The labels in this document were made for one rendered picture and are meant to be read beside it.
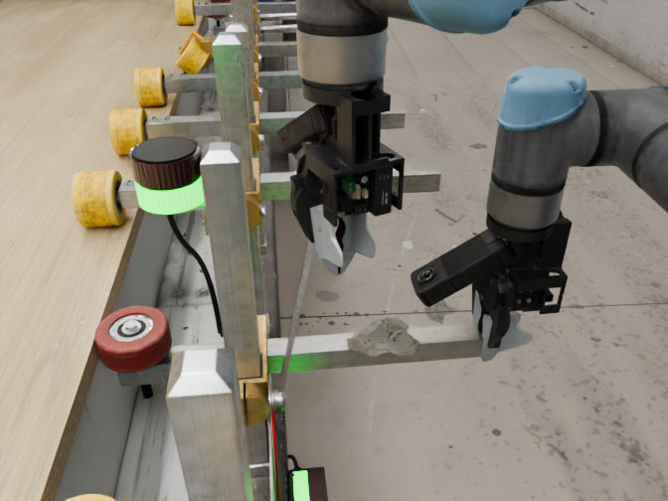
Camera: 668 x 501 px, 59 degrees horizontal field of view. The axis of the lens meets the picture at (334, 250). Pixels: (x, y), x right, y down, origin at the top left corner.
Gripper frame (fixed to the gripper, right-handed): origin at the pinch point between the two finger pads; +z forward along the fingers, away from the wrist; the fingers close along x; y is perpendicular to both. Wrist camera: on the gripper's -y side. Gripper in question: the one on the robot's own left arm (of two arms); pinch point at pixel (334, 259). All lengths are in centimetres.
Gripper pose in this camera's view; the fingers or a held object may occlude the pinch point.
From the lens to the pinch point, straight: 63.5
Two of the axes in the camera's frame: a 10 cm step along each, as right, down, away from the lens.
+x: 8.9, -2.5, 3.7
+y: 4.5, 4.7, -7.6
